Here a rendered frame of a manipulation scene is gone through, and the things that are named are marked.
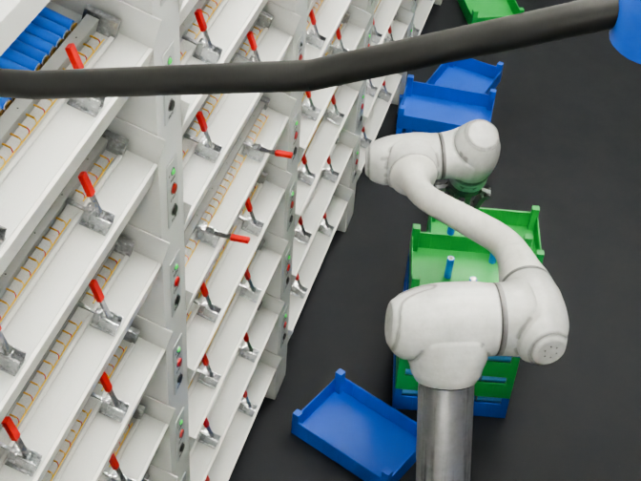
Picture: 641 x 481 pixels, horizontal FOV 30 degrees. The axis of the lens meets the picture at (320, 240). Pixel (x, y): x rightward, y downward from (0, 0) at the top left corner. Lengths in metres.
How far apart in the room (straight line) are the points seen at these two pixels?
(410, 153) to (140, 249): 0.81
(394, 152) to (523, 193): 1.42
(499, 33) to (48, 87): 0.39
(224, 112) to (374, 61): 1.29
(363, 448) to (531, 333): 1.10
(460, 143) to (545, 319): 0.57
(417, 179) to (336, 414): 0.90
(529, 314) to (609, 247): 1.70
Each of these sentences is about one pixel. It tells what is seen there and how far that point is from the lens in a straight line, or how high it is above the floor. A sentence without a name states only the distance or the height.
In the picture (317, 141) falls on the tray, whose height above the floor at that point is 0.54.
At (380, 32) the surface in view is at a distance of 3.58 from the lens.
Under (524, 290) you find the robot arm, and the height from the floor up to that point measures 0.99.
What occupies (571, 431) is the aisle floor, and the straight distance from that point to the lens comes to 3.25.
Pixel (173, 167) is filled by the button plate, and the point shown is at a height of 1.29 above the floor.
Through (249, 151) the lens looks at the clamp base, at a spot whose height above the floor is 0.95.
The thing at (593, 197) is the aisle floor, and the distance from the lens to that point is 3.96.
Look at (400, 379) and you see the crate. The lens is 3.11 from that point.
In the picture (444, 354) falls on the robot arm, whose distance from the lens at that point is 2.09.
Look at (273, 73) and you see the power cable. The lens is 0.95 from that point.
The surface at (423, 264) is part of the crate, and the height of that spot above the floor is 0.40.
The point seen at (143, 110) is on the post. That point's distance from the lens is 1.73.
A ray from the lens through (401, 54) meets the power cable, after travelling 0.91.
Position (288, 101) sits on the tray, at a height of 0.97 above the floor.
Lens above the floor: 2.46
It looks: 43 degrees down
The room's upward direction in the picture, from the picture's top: 5 degrees clockwise
